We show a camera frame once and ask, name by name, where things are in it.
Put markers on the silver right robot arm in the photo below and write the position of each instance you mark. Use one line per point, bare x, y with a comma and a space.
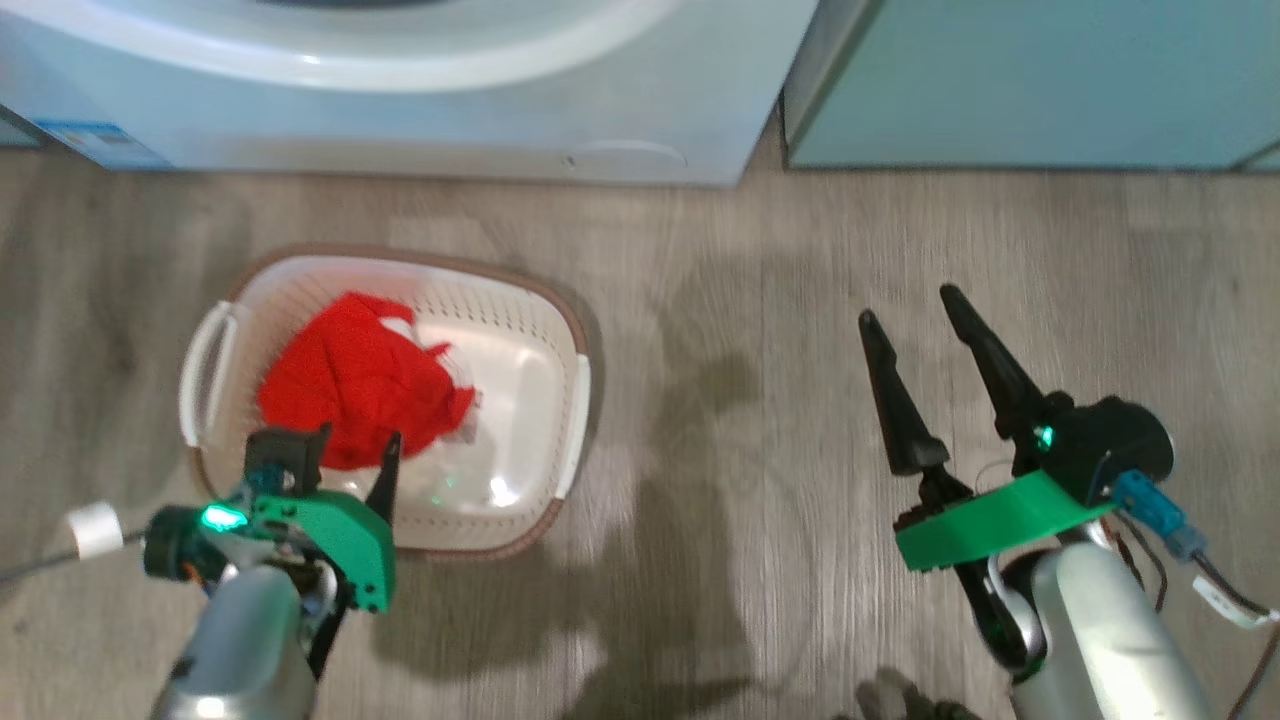
1110, 640

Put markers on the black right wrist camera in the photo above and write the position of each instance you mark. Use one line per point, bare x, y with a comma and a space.
1110, 440

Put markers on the round white filter cover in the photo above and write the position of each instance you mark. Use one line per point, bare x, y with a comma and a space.
625, 156

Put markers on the red garment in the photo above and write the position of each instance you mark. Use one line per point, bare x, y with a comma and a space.
360, 380

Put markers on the white laundry basket brown rim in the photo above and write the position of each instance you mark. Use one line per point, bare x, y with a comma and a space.
520, 340

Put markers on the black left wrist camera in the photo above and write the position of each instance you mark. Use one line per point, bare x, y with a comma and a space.
275, 460

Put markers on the pale green cabinet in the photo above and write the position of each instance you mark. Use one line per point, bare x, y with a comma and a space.
1030, 80

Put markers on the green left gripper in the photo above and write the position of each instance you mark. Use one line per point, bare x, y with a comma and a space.
340, 530

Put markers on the blue energy label sticker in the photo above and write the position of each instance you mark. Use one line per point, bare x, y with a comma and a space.
100, 143

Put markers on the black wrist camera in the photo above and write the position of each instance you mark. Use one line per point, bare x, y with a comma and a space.
275, 460
1110, 440

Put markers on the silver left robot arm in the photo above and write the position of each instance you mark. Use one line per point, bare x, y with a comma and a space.
240, 640

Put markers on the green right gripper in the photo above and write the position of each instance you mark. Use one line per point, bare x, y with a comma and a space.
990, 520

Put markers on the white front-load washing machine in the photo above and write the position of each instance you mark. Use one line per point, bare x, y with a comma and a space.
450, 110

